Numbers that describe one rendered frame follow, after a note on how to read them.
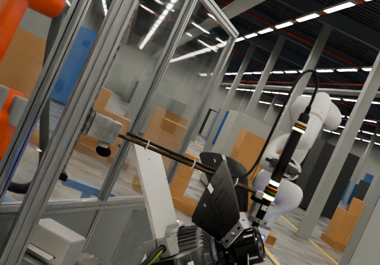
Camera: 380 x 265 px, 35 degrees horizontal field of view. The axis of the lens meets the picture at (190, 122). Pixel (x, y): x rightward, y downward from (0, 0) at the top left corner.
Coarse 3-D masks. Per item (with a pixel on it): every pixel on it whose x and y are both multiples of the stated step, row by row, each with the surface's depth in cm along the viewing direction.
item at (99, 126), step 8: (96, 112) 187; (88, 120) 184; (96, 120) 183; (104, 120) 184; (112, 120) 185; (88, 128) 184; (96, 128) 184; (104, 128) 184; (112, 128) 185; (120, 128) 186; (96, 136) 184; (104, 136) 185; (112, 136) 185; (112, 144) 186
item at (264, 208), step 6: (306, 108) 206; (300, 114) 206; (306, 114) 205; (300, 120) 205; (306, 120) 205; (264, 204) 206; (258, 210) 206; (264, 210) 206; (258, 216) 206; (252, 222) 207
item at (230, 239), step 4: (236, 224) 192; (240, 224) 193; (232, 228) 191; (236, 228) 193; (240, 228) 194; (228, 232) 191; (236, 232) 193; (240, 232) 195; (228, 236) 191; (236, 236) 194; (220, 240) 189; (224, 240) 191; (228, 240) 192; (232, 240) 194; (224, 244) 192; (228, 244) 193
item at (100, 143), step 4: (100, 140) 187; (100, 144) 187; (104, 144) 187; (108, 144) 188; (96, 148) 188; (100, 148) 187; (104, 148) 187; (108, 148) 188; (100, 152) 187; (104, 152) 187; (108, 152) 188; (104, 156) 188; (108, 156) 189
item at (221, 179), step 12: (216, 180) 178; (228, 180) 184; (204, 192) 174; (216, 192) 178; (228, 192) 184; (216, 204) 179; (228, 204) 185; (192, 216) 171; (204, 216) 176; (216, 216) 182; (228, 216) 186; (204, 228) 179; (216, 228) 184; (228, 228) 189
